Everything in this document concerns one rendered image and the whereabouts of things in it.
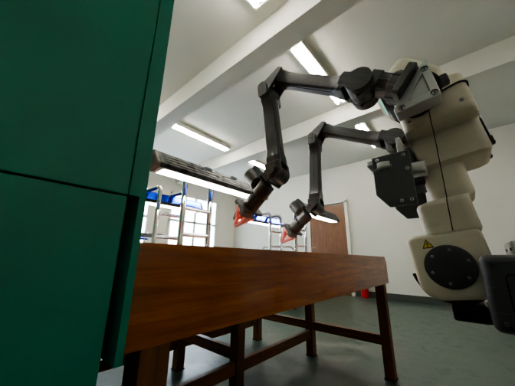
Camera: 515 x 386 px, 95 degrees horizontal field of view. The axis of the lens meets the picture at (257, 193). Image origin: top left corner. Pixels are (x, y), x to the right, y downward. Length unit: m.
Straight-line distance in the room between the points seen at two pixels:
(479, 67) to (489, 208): 2.59
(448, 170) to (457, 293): 0.32
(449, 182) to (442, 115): 0.18
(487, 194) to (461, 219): 4.83
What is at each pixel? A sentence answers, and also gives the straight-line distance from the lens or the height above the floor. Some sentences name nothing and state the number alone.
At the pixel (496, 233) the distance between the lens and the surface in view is 5.51.
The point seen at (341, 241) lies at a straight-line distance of 5.86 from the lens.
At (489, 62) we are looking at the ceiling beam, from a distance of 3.81.
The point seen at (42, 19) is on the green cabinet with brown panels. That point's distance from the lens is 0.54.
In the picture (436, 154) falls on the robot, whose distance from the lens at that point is 0.85.
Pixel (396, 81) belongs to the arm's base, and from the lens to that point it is 0.77.
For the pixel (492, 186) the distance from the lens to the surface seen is 5.64.
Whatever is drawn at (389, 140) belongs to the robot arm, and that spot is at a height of 1.22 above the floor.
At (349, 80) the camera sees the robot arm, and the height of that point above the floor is 1.24.
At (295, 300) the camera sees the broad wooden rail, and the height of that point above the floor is 0.60.
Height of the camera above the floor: 0.74
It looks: 16 degrees up
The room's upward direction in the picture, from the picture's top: 1 degrees clockwise
